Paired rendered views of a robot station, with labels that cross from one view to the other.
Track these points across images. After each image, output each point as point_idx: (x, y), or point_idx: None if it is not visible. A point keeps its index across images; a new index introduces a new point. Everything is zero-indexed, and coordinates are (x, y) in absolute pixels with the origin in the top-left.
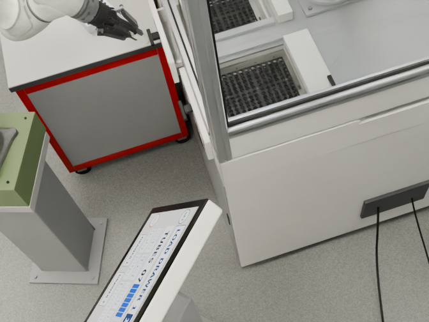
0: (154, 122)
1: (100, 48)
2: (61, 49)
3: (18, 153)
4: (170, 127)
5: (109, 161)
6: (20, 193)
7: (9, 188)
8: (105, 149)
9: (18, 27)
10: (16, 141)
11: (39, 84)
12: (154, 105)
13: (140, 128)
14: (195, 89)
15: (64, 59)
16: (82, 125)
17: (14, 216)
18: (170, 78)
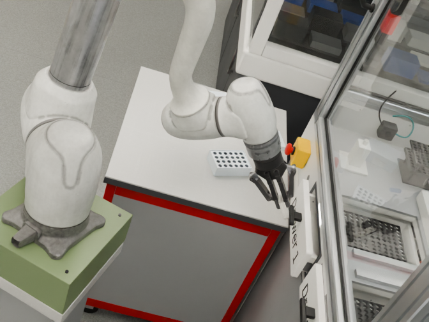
0: (201, 302)
1: (218, 195)
2: (178, 172)
3: (94, 246)
4: (211, 318)
5: (118, 315)
6: (69, 293)
7: (64, 280)
8: (131, 300)
9: (190, 121)
10: (98, 233)
11: (136, 191)
12: (217, 285)
13: (183, 301)
14: (338, 296)
15: (177, 184)
16: (134, 260)
17: (22, 314)
18: (256, 268)
